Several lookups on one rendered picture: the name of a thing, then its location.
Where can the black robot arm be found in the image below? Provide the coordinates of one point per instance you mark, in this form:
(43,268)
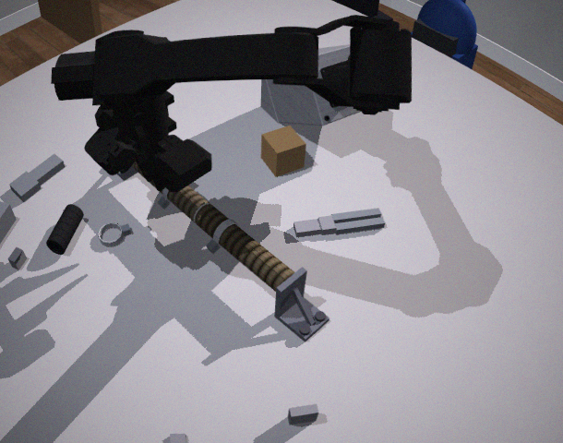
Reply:
(378,71)

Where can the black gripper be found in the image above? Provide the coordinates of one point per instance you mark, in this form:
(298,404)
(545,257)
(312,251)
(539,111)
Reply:
(177,166)

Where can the brown cube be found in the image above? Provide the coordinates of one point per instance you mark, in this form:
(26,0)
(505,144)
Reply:
(283,150)

